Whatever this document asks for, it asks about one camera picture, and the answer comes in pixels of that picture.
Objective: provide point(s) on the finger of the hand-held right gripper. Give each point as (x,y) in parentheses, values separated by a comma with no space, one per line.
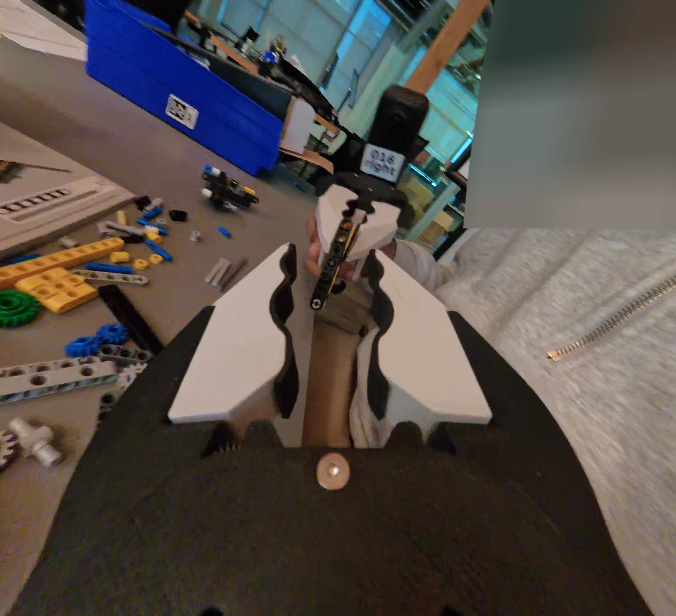
(381,228)
(328,209)

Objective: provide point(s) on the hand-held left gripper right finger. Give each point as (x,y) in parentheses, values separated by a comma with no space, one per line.
(433,362)

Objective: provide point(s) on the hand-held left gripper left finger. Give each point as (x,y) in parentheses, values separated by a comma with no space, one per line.
(232,362)

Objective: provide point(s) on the black yellow lego assembly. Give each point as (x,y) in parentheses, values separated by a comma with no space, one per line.
(332,267)

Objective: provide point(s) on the dark long lego axle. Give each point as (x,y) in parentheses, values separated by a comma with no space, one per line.
(235,274)

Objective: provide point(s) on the black white lego assembly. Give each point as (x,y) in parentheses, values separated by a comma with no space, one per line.
(232,193)

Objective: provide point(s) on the dark grey short lego beam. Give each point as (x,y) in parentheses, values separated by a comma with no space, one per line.
(126,353)

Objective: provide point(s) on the black lego gear rack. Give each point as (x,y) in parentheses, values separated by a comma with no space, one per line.
(129,317)

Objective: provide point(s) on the small blue lego gear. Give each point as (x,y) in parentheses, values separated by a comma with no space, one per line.
(112,334)

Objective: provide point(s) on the pile of small lego pins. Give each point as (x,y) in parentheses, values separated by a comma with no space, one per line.
(157,250)

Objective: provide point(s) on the medium blue lego gear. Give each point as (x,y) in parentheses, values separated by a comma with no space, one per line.
(83,346)

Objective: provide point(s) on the grey thin lego liftarm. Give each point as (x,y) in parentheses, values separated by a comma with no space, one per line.
(108,277)

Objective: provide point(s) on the white long lego beam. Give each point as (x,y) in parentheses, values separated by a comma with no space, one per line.
(53,381)

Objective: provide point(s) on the yellow long lego beam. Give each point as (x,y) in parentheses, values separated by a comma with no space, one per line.
(63,256)

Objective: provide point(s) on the white lego axle connector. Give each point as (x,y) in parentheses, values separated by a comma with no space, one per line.
(37,442)

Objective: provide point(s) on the green lego gear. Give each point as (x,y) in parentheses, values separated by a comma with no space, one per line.
(18,308)

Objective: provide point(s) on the light grey lego gear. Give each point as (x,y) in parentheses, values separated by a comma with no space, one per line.
(8,449)

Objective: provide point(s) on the lego instruction booklet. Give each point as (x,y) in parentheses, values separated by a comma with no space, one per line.
(53,178)

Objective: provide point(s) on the person's right hand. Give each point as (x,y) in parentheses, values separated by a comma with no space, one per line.
(312,251)

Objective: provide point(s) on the blue plastic bin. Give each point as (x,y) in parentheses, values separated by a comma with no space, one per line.
(158,88)

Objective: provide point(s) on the laminated exercise sheet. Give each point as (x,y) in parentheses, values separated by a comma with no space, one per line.
(37,24)

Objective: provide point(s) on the wooden post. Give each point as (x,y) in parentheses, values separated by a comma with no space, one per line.
(454,30)

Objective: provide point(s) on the yellow lego frame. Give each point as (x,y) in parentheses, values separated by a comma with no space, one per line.
(58,291)

